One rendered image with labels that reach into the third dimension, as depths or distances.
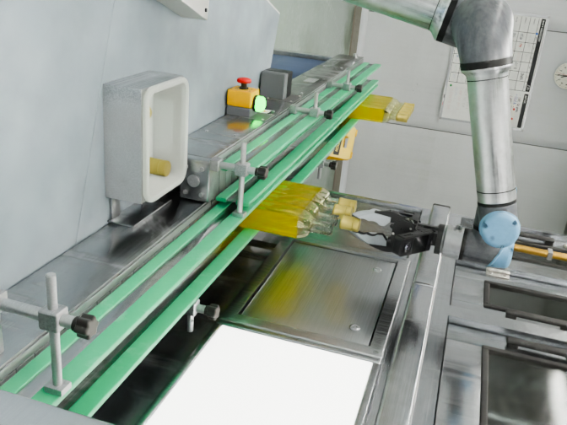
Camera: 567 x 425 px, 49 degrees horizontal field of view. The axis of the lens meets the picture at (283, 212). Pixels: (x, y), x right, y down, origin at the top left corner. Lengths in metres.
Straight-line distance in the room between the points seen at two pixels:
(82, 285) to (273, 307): 0.47
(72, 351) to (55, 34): 0.49
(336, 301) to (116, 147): 0.58
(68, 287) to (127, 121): 0.32
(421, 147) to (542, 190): 1.41
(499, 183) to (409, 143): 6.17
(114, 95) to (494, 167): 0.73
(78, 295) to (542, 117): 6.62
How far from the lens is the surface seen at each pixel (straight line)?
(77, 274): 1.10
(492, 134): 1.27
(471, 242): 1.46
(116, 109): 1.20
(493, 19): 1.26
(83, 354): 0.94
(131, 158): 1.21
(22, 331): 0.97
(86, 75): 1.16
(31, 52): 1.04
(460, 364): 1.37
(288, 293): 1.43
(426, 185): 7.56
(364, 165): 7.59
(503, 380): 1.37
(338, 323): 1.34
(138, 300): 1.05
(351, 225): 1.48
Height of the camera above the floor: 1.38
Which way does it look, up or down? 14 degrees down
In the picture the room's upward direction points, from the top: 101 degrees clockwise
